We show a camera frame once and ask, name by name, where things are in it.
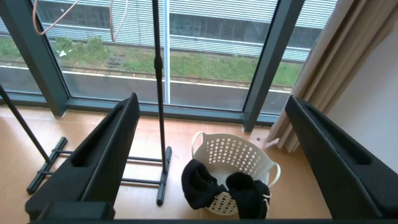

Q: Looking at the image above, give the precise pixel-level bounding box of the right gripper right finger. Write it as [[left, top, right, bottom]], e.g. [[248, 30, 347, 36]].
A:
[[284, 95, 398, 220]]

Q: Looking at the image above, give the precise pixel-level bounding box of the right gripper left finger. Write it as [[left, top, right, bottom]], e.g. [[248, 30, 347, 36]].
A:
[[25, 92, 141, 222]]

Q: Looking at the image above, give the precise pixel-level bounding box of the window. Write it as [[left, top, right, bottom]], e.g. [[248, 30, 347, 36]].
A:
[[0, 0, 338, 133]]

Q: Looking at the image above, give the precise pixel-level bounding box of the white laundry basket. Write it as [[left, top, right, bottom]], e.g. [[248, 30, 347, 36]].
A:
[[191, 131, 282, 216]]

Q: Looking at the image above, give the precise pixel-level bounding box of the black clothes rack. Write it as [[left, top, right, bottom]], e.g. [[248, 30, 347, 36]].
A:
[[0, 0, 173, 207]]

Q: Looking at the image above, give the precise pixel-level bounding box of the pink clothes hanger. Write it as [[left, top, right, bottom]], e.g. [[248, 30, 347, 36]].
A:
[[109, 0, 129, 43], [32, 0, 80, 36]]

